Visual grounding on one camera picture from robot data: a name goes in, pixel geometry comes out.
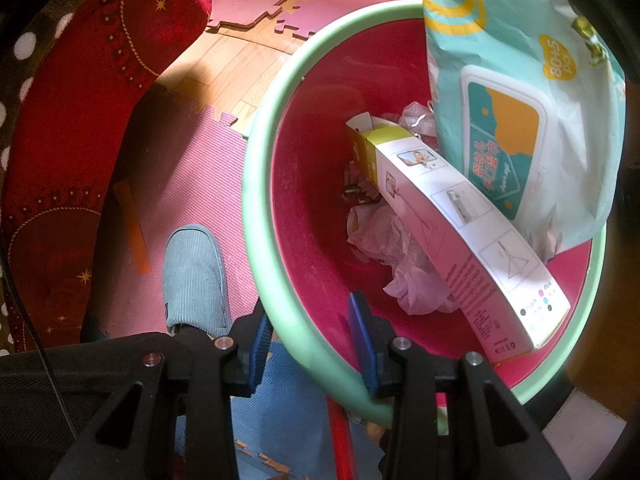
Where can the red patterned cushion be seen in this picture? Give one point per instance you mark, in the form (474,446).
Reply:
(65,110)

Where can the metal cream tube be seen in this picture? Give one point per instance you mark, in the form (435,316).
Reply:
(354,172)

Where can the orange paper strip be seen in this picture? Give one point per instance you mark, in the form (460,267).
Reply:
(131,227)

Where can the teal wet wipes pack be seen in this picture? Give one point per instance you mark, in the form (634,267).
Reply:
(500,60)

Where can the white plastic bag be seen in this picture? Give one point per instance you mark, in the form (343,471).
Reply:
(410,280)

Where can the red bin with green rim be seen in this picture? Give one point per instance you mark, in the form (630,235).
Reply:
(310,160)

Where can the green battery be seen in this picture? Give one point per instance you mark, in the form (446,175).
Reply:
(352,192)

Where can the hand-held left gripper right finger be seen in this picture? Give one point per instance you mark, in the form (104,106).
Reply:
(361,345)

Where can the clear plastic wrap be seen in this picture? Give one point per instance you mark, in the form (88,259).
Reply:
(415,117)

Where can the white and green cardboard box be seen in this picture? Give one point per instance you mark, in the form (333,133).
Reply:
(475,240)

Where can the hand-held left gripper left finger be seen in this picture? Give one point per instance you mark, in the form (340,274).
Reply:
(259,357)

